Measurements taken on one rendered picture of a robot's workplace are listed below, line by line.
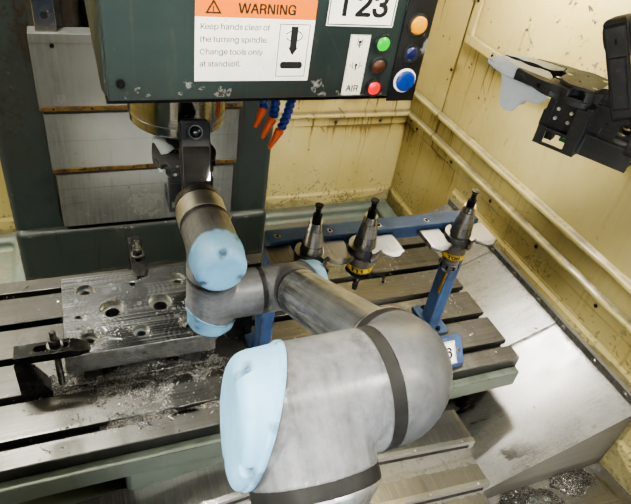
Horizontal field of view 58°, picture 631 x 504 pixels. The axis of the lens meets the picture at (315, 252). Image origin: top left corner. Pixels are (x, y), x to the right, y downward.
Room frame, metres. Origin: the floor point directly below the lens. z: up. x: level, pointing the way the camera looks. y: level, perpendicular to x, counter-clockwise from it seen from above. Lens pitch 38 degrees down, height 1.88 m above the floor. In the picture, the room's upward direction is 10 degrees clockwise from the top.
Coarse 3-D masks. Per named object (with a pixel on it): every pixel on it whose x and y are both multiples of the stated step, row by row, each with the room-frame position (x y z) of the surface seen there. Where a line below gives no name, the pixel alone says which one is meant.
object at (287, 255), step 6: (270, 246) 0.85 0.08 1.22; (276, 246) 0.85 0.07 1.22; (282, 246) 0.85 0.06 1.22; (288, 246) 0.86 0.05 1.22; (270, 252) 0.83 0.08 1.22; (276, 252) 0.83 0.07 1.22; (282, 252) 0.83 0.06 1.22; (288, 252) 0.84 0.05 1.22; (270, 258) 0.81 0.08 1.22; (276, 258) 0.81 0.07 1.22; (282, 258) 0.82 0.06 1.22; (288, 258) 0.82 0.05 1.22; (294, 258) 0.82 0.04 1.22; (270, 264) 0.80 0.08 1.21
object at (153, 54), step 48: (96, 0) 0.66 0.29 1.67; (144, 0) 0.67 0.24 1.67; (192, 0) 0.70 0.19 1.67; (96, 48) 0.69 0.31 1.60; (144, 48) 0.67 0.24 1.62; (192, 48) 0.70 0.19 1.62; (336, 48) 0.78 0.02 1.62; (144, 96) 0.67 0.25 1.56; (192, 96) 0.70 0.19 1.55; (240, 96) 0.73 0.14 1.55; (288, 96) 0.76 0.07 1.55; (336, 96) 0.79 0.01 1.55; (384, 96) 0.83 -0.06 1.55
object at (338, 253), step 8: (328, 240) 0.90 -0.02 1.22; (336, 240) 0.90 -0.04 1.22; (328, 248) 0.87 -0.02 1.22; (336, 248) 0.88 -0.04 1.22; (344, 248) 0.88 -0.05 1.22; (328, 256) 0.85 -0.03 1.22; (336, 256) 0.85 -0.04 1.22; (344, 256) 0.86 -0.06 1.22; (352, 256) 0.86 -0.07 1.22; (344, 264) 0.84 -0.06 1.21
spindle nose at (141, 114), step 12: (132, 108) 0.83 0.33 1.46; (144, 108) 0.81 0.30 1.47; (156, 108) 0.81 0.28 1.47; (168, 108) 0.81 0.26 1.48; (180, 108) 0.81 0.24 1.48; (192, 108) 0.82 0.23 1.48; (204, 108) 0.83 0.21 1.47; (216, 108) 0.86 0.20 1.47; (132, 120) 0.83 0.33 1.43; (144, 120) 0.81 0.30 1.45; (156, 120) 0.81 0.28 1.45; (168, 120) 0.81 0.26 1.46; (180, 120) 0.81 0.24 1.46; (216, 120) 0.86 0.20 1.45; (156, 132) 0.81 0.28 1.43; (168, 132) 0.81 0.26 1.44
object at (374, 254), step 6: (348, 246) 0.89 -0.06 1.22; (354, 246) 0.88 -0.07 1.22; (378, 246) 0.89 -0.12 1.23; (354, 252) 0.87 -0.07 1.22; (360, 252) 0.87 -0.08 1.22; (366, 252) 0.87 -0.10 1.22; (372, 252) 0.87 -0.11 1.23; (378, 252) 0.88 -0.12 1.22; (360, 258) 0.87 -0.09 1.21; (366, 258) 0.87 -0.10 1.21; (372, 258) 0.88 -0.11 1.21
